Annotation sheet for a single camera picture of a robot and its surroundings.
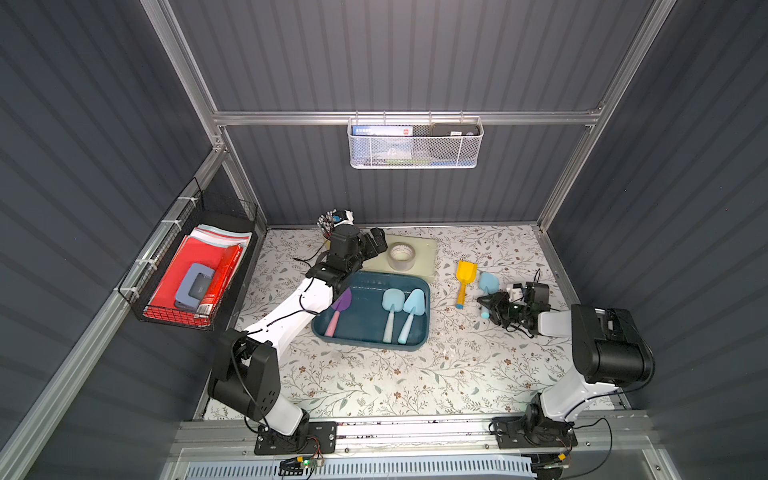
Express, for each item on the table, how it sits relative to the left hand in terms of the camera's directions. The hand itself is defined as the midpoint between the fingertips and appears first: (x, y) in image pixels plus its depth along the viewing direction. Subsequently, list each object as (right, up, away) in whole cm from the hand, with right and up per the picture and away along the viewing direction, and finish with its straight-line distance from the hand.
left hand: (376, 235), depth 82 cm
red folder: (-46, -4, -8) cm, 47 cm away
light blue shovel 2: (+12, -21, +14) cm, 28 cm away
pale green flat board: (+17, -3, +27) cm, 32 cm away
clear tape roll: (+8, -6, +24) cm, 26 cm away
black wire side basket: (-44, +5, +2) cm, 44 cm away
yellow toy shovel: (+31, -12, +23) cm, 40 cm away
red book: (-36, -8, -12) cm, 38 cm away
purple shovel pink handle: (-12, -22, +16) cm, 30 cm away
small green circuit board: (-18, -56, -12) cm, 60 cm away
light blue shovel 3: (+39, -16, +20) cm, 46 cm away
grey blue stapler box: (-40, -12, -16) cm, 45 cm away
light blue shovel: (+5, -20, +16) cm, 26 cm away
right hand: (+33, -21, +12) cm, 41 cm away
